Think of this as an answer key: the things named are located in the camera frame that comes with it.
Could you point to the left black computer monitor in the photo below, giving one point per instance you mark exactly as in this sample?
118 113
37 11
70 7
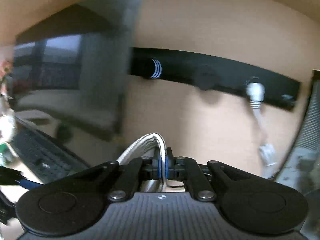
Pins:
73 65

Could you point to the right black monitor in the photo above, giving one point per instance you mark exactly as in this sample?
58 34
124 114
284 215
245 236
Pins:
300 169

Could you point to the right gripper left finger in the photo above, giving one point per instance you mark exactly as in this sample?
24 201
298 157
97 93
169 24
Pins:
152 168

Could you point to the white plug with cable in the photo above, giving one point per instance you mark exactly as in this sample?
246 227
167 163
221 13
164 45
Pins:
255 92

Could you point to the black keyboard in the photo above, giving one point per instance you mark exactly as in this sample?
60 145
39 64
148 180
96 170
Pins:
48 160

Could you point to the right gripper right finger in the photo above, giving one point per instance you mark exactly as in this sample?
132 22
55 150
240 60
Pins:
173 169

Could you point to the striped grey white garment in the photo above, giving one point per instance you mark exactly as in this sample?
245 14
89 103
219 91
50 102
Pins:
142 147

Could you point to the black wall power strip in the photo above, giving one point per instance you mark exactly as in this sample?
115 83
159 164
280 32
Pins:
213 73

